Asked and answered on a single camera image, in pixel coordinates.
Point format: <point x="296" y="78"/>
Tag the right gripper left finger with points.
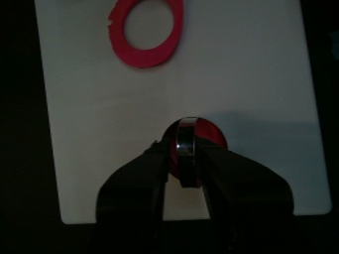
<point x="132" y="198"/>

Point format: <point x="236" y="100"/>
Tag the white cutting board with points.
<point x="243" y="82"/>

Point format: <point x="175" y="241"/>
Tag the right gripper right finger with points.
<point x="247" y="205"/>

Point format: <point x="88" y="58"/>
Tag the red dough disc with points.
<point x="212" y="132"/>

